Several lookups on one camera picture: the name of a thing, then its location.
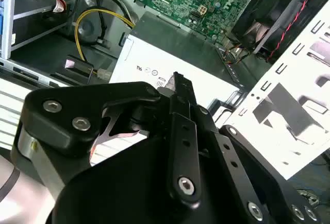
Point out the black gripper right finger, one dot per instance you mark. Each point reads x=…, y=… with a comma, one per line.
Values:
x=232, y=152

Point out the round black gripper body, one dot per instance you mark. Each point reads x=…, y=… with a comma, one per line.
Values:
x=123, y=188

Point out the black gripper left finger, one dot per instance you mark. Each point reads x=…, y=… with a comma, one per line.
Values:
x=77, y=100

